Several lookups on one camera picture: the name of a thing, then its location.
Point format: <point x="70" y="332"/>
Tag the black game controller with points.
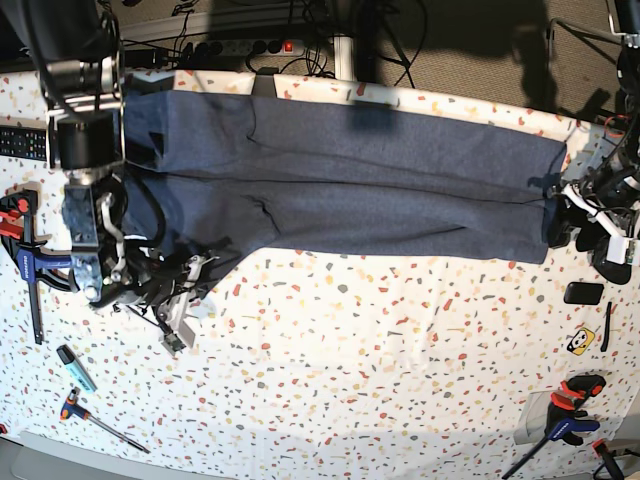
<point x="613" y="273"/>

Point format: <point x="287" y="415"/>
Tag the yellow cartoon face sticker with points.
<point x="580" y="342"/>

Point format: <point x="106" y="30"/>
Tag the thin black pen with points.
<point x="607" y="327"/>

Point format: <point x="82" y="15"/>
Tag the red black clamp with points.
<point x="608" y="462"/>

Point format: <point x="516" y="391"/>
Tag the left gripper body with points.
<point x="616" y="199"/>

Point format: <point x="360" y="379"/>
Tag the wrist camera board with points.
<point x="172" y="343"/>
<point x="623" y="251"/>

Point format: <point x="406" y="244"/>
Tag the white power strip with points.
<point x="243" y="47"/>

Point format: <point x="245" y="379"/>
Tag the orange handled T-handle screwdriver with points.
<point x="71" y="408"/>

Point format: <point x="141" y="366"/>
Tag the clear plastic bag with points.
<point x="532" y="422"/>

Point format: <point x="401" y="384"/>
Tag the black table clamp bracket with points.
<point x="264" y="83"/>

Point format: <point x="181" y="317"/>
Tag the black TV remote control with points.
<point x="23" y="143"/>

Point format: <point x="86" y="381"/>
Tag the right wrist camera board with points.
<point x="172" y="343"/>

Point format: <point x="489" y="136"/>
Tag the blue black bar clamp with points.
<point x="18" y="237"/>
<point x="565" y="415"/>

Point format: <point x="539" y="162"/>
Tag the teal highlighter marker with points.
<point x="76" y="369"/>

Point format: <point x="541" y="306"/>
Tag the small black rectangular case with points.
<point x="583" y="293"/>

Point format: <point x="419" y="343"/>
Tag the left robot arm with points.
<point x="622" y="129"/>

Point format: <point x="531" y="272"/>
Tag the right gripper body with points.
<point x="159" y="290"/>

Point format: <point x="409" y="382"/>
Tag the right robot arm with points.
<point x="76" y="49"/>

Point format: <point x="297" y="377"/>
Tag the white metal table leg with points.
<point x="343" y="58"/>

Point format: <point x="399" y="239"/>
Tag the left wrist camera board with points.
<point x="623" y="251"/>

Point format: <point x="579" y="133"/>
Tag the blue grey T-shirt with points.
<point x="236" y="174"/>

